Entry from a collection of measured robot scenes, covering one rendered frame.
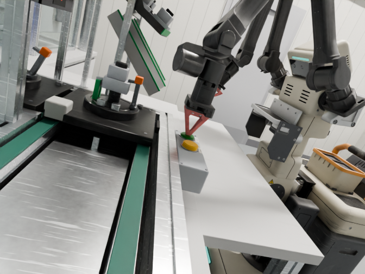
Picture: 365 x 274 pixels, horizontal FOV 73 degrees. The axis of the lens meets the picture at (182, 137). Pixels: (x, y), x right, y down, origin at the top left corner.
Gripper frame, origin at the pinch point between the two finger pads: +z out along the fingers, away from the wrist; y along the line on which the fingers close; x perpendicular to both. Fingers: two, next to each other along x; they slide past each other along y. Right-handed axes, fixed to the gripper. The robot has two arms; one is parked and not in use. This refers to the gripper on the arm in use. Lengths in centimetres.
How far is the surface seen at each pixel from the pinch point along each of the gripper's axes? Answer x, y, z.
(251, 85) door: 133, -312, -4
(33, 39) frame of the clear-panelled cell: -81, -87, 3
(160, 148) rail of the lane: -7.4, 12.3, 1.8
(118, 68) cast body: -22.0, 0.9, -10.3
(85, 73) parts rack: -43, -53, 5
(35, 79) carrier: -41.0, -1.5, -1.0
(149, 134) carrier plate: -10.6, 8.4, 0.8
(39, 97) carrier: -36.7, 4.8, 1.0
